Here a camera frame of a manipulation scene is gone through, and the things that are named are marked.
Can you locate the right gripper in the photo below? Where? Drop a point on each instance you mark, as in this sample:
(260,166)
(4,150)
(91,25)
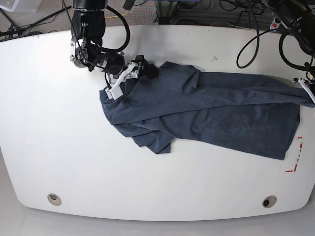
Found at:
(132,69)

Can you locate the blue T-shirt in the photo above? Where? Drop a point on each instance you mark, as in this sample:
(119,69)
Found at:
(245,112)

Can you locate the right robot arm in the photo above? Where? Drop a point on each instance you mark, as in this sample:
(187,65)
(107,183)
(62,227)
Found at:
(86,48)

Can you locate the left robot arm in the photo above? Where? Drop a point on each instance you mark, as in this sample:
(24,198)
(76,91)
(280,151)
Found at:
(299,21)

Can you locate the white power strip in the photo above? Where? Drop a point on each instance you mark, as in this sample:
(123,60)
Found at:
(275,24)

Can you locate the red tape rectangle marking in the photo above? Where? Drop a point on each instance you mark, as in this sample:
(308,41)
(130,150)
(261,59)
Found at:
(293,155)

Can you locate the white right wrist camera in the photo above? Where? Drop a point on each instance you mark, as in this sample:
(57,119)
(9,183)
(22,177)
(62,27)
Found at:
(114,92)

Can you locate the left table cable grommet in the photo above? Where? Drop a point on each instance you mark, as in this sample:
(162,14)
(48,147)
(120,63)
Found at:
(54,199)

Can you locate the table cable grommet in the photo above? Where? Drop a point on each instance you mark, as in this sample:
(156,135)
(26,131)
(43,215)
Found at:
(269,201)
(54,199)

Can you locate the right table cable grommet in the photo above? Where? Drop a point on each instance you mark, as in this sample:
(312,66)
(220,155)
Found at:
(269,201)

